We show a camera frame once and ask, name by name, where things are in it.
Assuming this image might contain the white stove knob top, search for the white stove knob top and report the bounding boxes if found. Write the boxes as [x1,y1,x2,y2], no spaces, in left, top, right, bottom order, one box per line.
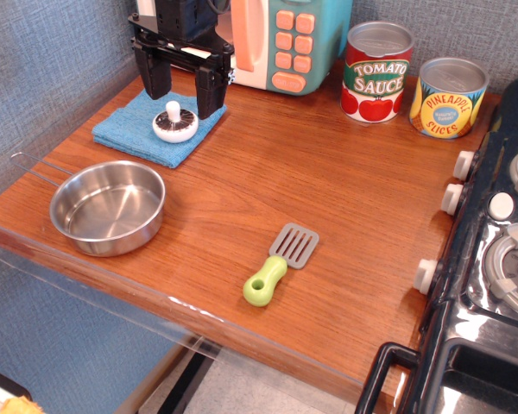
[453,151,476,181]

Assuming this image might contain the pineapple slices can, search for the pineapple slices can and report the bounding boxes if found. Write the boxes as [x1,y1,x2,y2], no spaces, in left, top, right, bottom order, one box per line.
[409,57,490,140]

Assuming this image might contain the black toy stove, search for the black toy stove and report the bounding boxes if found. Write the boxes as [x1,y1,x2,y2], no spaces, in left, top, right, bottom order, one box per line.
[396,79,518,413]

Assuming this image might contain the white stove knob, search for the white stove knob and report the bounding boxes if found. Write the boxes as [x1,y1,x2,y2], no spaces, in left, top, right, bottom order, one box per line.
[440,184,464,216]
[453,151,476,181]
[414,259,438,295]

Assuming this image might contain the blue folded cloth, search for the blue folded cloth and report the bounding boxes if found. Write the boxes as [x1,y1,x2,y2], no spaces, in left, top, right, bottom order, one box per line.
[92,91,227,169]

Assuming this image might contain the teal toy microwave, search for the teal toy microwave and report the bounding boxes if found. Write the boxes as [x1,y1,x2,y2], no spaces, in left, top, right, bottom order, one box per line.
[136,0,354,97]

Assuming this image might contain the white stove knob middle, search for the white stove knob middle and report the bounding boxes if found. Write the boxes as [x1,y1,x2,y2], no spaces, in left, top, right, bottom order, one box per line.
[440,184,464,216]

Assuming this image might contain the white stove knob bottom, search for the white stove knob bottom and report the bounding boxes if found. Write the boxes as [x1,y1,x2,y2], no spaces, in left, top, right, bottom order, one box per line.
[414,259,438,295]

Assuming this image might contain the silver pot with wire handle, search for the silver pot with wire handle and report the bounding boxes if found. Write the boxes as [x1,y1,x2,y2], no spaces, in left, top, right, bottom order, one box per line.
[10,152,167,257]

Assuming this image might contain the white toy mushroom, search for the white toy mushroom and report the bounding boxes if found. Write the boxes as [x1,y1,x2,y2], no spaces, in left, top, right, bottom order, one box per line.
[152,100,199,143]

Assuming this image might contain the clear acrylic table guard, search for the clear acrylic table guard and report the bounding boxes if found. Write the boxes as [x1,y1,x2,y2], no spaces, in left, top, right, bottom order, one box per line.
[0,219,366,389]

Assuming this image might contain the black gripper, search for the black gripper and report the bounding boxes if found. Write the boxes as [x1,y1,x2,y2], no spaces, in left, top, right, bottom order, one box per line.
[129,1,234,120]

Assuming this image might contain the green handled grey spatula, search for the green handled grey spatula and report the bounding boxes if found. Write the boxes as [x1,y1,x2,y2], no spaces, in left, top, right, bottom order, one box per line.
[243,223,319,307]

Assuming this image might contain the tomato sauce can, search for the tomato sauce can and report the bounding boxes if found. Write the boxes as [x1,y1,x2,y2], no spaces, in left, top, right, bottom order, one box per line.
[340,21,414,123]

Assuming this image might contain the black oven door handle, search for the black oven door handle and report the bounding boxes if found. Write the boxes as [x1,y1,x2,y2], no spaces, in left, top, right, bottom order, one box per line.
[355,342,420,414]

